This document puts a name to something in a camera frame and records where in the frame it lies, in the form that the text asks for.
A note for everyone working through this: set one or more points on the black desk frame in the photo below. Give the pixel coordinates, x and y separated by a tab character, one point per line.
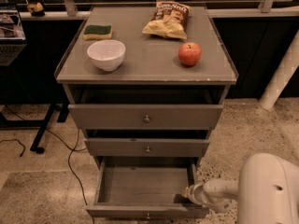
39	124

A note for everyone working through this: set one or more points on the grey drawer cabinet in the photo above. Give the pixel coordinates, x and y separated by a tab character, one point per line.
150	73

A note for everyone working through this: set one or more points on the grey bottom drawer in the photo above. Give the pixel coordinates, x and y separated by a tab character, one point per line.
145	187

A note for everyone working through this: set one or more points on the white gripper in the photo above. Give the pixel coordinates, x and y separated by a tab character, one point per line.
195	194

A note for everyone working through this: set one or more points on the white diagonal pillar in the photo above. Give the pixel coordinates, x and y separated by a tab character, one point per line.
282	76

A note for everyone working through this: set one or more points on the grey drawer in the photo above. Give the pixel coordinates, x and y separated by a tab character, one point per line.
146	117
125	147
145	187

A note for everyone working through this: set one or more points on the grey top drawer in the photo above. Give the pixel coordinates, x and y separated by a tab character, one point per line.
146	117

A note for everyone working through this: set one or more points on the white ceramic bowl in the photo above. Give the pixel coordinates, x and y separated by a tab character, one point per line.
107	54

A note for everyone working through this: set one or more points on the laptop on desk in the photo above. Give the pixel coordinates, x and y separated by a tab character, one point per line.
12	36

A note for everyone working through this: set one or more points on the green yellow sponge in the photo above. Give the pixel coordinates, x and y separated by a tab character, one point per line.
97	32

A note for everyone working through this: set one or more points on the small yellow black object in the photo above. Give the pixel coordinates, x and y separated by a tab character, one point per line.
36	9

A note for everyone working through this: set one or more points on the yellow brown chip bag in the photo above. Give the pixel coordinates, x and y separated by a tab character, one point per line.
168	21

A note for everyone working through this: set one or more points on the grey middle drawer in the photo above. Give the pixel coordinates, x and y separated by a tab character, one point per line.
125	147

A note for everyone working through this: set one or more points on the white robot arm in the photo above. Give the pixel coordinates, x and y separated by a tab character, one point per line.
267	192

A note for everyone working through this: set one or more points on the red apple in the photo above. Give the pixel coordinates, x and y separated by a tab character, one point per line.
189	53

